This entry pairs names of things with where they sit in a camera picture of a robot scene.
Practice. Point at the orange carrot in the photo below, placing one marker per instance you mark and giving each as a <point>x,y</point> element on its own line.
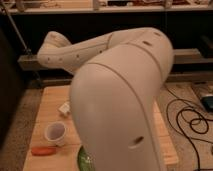
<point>43,151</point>

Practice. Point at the small white box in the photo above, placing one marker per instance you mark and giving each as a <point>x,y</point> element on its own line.
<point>64,109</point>

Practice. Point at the wooden shelf with items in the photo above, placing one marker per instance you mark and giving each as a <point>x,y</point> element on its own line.
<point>92,6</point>

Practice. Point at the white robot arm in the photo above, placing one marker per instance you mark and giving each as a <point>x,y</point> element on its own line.
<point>116,78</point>

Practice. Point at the clear plastic cup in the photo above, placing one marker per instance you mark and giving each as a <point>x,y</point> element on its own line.
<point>55,133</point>

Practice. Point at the metal diagonal pole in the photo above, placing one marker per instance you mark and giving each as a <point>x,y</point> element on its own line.
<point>26,50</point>

